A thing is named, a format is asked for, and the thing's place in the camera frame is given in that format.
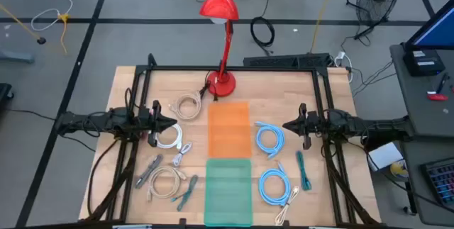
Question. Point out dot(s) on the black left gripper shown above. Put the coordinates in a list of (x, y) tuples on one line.
[(157, 122)]

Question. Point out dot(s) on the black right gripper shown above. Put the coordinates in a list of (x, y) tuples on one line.
[(303, 126)]

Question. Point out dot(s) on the green translucent plastic bin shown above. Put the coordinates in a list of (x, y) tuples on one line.
[(228, 193)]

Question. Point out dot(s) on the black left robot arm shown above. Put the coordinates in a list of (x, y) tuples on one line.
[(106, 121)]

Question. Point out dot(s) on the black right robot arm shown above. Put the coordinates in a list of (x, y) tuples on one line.
[(372, 126)]

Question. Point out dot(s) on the orange translucent plastic bin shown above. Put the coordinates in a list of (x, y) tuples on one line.
[(228, 129)]

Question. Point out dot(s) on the black power strip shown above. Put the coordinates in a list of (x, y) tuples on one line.
[(283, 60)]

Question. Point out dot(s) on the white box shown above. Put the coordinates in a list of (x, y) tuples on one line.
[(384, 154)]

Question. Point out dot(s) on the round yellow blue object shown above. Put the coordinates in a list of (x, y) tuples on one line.
[(399, 169)]

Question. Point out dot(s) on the grey side desk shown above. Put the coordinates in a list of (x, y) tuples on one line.
[(418, 115)]

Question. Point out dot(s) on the red desk lamp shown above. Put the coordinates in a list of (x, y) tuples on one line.
[(220, 5)]

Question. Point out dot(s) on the black box device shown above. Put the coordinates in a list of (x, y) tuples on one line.
[(423, 62)]

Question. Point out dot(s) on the small red object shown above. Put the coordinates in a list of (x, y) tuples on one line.
[(438, 97)]

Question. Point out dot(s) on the black round floor plug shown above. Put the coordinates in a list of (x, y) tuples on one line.
[(41, 40)]

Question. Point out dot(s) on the black pen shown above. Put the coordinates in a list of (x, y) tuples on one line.
[(442, 83)]

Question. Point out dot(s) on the black keyboard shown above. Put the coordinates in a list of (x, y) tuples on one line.
[(441, 181)]

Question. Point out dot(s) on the black caster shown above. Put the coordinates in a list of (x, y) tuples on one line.
[(5, 92)]

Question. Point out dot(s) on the grey floor leg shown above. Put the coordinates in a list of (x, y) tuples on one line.
[(16, 57)]

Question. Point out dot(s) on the computer monitor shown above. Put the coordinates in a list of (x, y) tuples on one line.
[(438, 30)]

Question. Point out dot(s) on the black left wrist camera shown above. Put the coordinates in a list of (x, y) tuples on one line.
[(145, 122)]

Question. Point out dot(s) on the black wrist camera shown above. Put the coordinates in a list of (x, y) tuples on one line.
[(145, 122), (314, 122)]

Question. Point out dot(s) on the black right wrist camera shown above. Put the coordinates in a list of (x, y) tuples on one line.
[(314, 122)]

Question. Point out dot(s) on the black aluminium table frame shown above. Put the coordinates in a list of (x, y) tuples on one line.
[(321, 71)]

